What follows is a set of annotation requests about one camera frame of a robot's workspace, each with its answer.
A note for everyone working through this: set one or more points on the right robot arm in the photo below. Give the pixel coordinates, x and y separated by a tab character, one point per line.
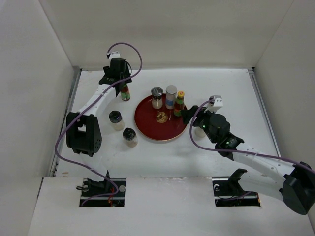
289	181

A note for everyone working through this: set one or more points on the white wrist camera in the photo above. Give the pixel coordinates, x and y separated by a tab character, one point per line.
215	103
111	55

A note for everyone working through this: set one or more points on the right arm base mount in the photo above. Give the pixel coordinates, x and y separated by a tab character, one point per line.
229	193

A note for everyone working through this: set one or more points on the black-lid shaker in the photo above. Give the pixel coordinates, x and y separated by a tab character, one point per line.
199	132
130	137
116	120

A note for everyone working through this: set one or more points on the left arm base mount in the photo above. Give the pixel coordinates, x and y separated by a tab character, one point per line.
101	193

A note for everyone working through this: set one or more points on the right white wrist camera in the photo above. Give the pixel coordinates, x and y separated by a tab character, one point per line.
215	103

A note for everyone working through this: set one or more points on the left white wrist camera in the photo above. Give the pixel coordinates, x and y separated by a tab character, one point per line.
111	55

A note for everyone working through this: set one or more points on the silver-lid spice shaker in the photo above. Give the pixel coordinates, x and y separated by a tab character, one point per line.
157	93

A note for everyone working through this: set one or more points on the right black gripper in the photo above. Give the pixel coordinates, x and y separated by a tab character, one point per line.
200	114

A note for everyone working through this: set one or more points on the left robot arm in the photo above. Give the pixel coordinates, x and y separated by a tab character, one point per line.
84	136

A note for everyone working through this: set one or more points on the red round tray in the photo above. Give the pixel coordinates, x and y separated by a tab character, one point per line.
157	124

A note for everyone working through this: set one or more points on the ketchup bottle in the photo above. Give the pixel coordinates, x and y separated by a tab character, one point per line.
179	103
125	95

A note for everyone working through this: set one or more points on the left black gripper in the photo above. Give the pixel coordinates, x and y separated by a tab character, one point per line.
127	79

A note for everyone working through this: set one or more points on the tall pearl jar blue label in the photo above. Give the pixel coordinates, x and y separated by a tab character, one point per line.
170	96

